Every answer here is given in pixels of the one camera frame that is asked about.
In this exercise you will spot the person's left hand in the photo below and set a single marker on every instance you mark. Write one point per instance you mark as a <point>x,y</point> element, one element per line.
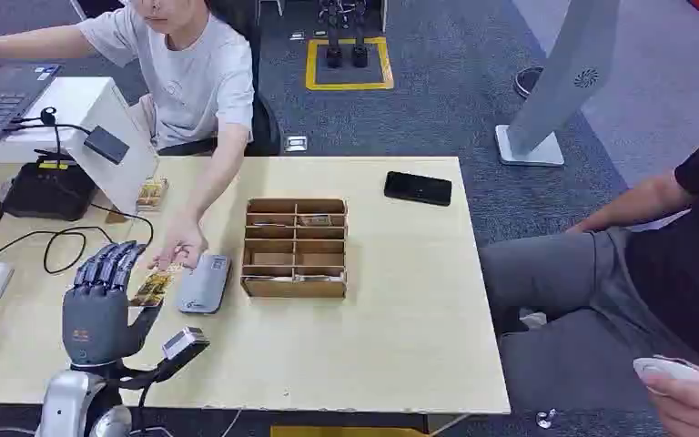
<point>696,410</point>
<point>182,241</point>

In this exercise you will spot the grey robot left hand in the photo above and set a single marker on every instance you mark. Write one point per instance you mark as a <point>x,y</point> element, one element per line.
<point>96,320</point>

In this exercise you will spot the gold printed card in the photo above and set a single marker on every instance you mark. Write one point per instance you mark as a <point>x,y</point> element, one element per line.
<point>151,289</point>

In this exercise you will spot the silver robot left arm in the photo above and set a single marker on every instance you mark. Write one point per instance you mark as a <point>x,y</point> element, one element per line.
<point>67,401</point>

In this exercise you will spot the grey power bank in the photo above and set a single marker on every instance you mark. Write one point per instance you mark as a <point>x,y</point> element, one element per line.
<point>205,284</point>

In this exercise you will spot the stack of gold cards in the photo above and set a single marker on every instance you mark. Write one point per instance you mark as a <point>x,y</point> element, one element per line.
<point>151,194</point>

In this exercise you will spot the wooden compartment box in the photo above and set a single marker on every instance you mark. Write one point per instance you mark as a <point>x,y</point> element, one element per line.
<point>294,248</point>

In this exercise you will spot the black power adapter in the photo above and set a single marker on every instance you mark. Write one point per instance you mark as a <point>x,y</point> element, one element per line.
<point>106,145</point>

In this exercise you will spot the card in wooden box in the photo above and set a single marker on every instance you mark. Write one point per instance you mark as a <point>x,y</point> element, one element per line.
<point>314,220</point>
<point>316,278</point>

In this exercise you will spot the black box device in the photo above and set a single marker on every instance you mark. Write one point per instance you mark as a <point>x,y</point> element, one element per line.
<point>48,192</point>

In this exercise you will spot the person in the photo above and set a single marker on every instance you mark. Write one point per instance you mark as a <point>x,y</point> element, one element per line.
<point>603,301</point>
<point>196,78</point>

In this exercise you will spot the black office chair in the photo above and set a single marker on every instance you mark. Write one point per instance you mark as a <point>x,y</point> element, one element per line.
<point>262,120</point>

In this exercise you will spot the silver floor socket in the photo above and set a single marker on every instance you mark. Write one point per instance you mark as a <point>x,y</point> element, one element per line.
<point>295,143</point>

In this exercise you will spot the small metal floor piece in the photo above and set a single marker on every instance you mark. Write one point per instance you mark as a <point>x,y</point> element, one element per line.
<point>547,418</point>

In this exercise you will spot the white riser stand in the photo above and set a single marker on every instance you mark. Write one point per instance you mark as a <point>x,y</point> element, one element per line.
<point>93,102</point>

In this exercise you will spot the black smartphone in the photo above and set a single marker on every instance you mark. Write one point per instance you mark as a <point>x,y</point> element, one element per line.
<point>417,188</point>

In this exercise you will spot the yellow floor strip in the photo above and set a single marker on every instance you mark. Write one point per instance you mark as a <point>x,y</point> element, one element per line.
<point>343,432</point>

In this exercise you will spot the black robot feet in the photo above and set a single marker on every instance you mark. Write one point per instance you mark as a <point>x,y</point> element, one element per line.
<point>345,42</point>

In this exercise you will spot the white kiosk stand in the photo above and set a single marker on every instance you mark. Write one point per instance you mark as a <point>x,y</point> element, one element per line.
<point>557,78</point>

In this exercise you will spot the round black floor object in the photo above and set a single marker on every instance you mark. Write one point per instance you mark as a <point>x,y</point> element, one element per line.
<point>527,81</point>

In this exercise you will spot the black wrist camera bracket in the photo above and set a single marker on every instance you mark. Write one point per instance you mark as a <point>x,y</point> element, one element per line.
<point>165,371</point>

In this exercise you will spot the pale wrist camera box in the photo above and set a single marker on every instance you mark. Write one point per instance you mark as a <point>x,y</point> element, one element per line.
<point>182,342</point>

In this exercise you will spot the small black stand camera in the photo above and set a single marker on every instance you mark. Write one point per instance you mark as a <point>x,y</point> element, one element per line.
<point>48,116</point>

